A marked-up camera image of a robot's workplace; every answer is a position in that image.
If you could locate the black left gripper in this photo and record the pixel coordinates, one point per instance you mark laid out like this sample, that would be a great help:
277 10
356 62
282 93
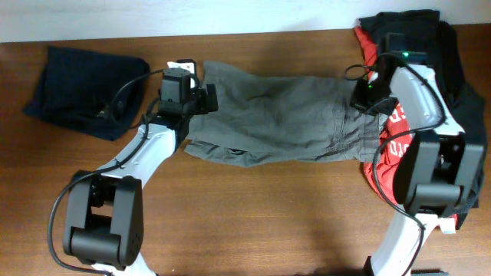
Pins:
202 102

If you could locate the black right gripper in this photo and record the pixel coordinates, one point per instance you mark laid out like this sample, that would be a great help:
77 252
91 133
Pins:
357 100

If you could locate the grey shorts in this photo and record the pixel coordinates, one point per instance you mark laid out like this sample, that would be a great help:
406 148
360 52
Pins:
276 119

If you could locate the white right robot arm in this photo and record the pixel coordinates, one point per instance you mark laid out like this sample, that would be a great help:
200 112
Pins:
437 169

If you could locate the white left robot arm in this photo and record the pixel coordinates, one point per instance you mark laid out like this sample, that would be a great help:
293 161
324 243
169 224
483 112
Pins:
104 226

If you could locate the red t-shirt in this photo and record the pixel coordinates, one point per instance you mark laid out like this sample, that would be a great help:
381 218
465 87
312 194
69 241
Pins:
396 123

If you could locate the black t-shirt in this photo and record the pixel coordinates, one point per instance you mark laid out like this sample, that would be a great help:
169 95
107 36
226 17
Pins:
439 40

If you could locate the folded navy blue shorts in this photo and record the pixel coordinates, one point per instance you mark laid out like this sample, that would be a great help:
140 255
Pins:
89 92

